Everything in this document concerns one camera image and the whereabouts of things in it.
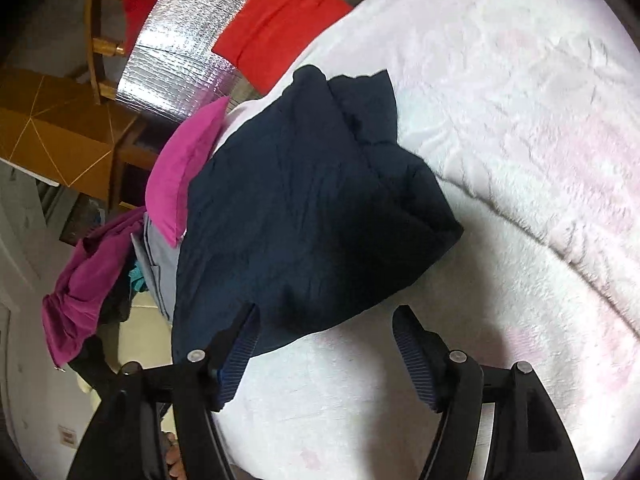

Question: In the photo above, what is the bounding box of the white pink fluffy blanket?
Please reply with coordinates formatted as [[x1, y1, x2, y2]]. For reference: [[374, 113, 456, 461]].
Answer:
[[210, 0, 640, 480]]

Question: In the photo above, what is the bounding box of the black garment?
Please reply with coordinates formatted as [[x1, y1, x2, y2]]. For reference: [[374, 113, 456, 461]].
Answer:
[[70, 290, 132, 391]]

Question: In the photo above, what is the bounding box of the orange cabinet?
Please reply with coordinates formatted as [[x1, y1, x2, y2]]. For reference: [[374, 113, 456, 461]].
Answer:
[[0, 69, 141, 188]]

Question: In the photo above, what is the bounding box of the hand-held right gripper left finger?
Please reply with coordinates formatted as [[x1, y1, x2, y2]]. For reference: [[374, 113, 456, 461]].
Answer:
[[67, 304, 260, 480]]

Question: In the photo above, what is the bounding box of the navy blue jacket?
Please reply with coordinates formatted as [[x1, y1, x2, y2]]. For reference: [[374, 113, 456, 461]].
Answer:
[[170, 66, 465, 366]]

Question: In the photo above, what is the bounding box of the folded red cloth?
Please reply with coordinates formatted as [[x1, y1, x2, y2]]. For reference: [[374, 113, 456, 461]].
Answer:
[[212, 0, 355, 93]]

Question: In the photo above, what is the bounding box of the magenta cloth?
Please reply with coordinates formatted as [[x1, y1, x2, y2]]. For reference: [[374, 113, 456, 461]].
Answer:
[[146, 96, 231, 248]]

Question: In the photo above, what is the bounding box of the wooden chair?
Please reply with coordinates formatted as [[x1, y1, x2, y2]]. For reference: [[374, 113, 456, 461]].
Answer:
[[85, 0, 161, 211]]

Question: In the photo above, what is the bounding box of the beige mattress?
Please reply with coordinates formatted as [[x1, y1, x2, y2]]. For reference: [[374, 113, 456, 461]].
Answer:
[[117, 305, 173, 366]]

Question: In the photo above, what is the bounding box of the grey garment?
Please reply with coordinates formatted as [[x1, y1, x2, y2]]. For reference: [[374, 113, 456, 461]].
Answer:
[[131, 212, 188, 321]]

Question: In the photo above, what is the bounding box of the teal garment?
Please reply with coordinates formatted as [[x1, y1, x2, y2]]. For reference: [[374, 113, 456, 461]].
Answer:
[[129, 260, 151, 293]]

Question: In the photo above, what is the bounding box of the purple garment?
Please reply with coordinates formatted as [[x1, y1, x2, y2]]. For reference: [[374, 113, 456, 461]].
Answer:
[[41, 207, 151, 368]]

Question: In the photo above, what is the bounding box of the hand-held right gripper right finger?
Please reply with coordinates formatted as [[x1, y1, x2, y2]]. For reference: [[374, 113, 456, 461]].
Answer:
[[392, 305, 583, 480]]

